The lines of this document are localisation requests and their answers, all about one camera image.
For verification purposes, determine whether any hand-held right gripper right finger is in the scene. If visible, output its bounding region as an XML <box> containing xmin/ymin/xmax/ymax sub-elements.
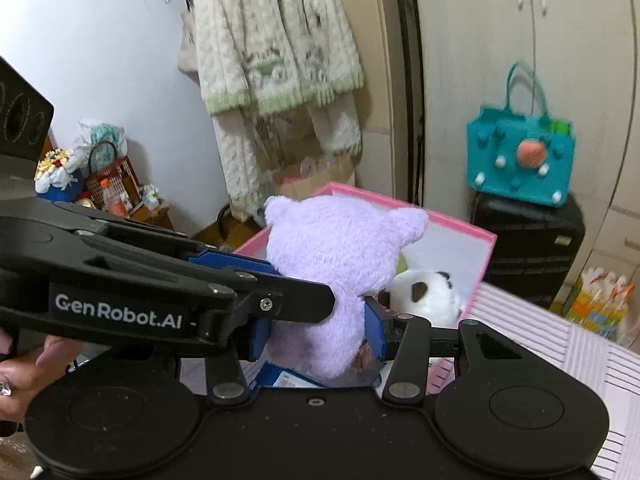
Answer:
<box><xmin>364</xmin><ymin>296</ymin><xmax>552</xmax><ymax>407</ymax></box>

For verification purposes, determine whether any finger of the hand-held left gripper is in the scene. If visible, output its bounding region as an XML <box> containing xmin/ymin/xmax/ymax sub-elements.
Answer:
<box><xmin>55</xmin><ymin>202</ymin><xmax>281</xmax><ymax>276</ymax></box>
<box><xmin>222</xmin><ymin>272</ymin><xmax>336</xmax><ymax>346</ymax></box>

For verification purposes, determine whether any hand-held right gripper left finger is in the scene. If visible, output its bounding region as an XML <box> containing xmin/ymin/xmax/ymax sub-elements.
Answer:
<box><xmin>205</xmin><ymin>316</ymin><xmax>274</xmax><ymax>407</ymax></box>

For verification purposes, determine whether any purple plush toy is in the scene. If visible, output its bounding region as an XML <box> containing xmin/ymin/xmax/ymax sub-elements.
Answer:
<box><xmin>263</xmin><ymin>194</ymin><xmax>430</xmax><ymax>380</ymax></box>

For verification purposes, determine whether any white panda plush toy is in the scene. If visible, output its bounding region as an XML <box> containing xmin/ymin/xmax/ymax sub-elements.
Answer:
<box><xmin>385</xmin><ymin>269</ymin><xmax>463</xmax><ymax>328</ymax></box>

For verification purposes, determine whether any pink cardboard box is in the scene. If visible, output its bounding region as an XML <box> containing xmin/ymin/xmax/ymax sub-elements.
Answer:
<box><xmin>232</xmin><ymin>182</ymin><xmax>498</xmax><ymax>396</ymax></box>

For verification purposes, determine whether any person's left hand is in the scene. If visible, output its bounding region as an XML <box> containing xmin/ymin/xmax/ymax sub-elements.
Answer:
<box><xmin>0</xmin><ymin>332</ymin><xmax>88</xmax><ymax>423</ymax></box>

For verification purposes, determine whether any blue wet wipes packet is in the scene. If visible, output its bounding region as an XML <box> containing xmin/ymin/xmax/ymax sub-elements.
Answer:
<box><xmin>247</xmin><ymin>360</ymin><xmax>327</xmax><ymax>391</ymax></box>

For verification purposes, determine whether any orange drink bottle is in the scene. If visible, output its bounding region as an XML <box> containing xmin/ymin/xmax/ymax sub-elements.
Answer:
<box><xmin>102</xmin><ymin>178</ymin><xmax>131</xmax><ymax>217</ymax></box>

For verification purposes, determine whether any red woven basket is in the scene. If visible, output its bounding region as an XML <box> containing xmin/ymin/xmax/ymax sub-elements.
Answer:
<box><xmin>85</xmin><ymin>141</ymin><xmax>143</xmax><ymax>211</ymax></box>

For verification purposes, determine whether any blue wrapped flower bouquet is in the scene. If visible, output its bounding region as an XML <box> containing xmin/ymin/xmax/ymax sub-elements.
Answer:
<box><xmin>35</xmin><ymin>149</ymin><xmax>86</xmax><ymax>208</ymax></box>

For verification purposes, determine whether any white printed plastic bag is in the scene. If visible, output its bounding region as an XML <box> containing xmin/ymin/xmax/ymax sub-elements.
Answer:
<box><xmin>75</xmin><ymin>119</ymin><xmax>128</xmax><ymax>161</ymax></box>

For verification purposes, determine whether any striped tablecloth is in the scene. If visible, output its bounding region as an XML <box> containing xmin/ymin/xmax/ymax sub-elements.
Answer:
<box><xmin>430</xmin><ymin>282</ymin><xmax>640</xmax><ymax>480</ymax></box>

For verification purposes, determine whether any black hard-shell suitcase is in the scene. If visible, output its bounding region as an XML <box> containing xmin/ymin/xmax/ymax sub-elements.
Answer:
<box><xmin>470</xmin><ymin>192</ymin><xmax>586</xmax><ymax>308</ymax></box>

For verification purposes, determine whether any cream canvas tote bag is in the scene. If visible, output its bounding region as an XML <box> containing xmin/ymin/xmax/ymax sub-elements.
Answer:
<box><xmin>177</xmin><ymin>25</ymin><xmax>201</xmax><ymax>77</ymax></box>

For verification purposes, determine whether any white fluffy knit cardigan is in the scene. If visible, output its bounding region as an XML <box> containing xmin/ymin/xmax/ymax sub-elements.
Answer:
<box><xmin>177</xmin><ymin>0</ymin><xmax>366</xmax><ymax>211</ymax></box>

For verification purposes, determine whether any teal felt handbag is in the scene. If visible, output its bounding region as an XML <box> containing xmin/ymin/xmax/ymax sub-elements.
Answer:
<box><xmin>466</xmin><ymin>62</ymin><xmax>576</xmax><ymax>208</ymax></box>

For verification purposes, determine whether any colourful printed carton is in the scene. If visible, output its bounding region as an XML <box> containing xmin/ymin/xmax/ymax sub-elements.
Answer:
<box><xmin>565</xmin><ymin>267</ymin><xmax>636</xmax><ymax>343</ymax></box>

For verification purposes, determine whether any beige wardrobe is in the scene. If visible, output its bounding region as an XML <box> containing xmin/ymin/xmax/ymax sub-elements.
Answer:
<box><xmin>370</xmin><ymin>0</ymin><xmax>640</xmax><ymax>311</ymax></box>

